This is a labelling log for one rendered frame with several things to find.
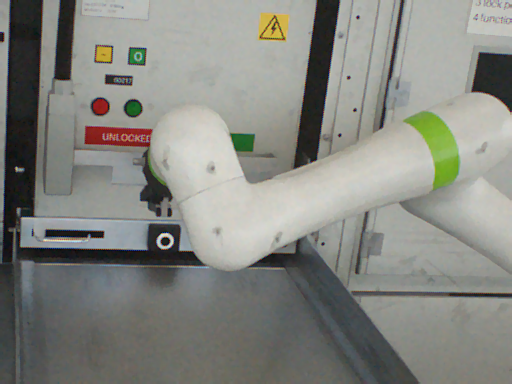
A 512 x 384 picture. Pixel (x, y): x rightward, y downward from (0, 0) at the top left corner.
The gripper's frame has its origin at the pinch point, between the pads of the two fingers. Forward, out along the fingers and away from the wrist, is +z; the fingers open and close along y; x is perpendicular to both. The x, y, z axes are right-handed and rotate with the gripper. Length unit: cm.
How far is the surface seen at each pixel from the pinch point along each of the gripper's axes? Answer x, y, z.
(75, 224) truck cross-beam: -11.5, 2.7, 18.6
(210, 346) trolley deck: 8.3, 26.4, -9.0
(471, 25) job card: 58, -32, -7
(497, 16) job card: 63, -34, -8
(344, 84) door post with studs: 36.0, -22.1, 0.9
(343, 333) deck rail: 32.1, 24.0, -5.7
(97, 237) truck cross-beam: -7.2, 4.8, 19.9
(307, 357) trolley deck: 23.5, 28.3, -12.2
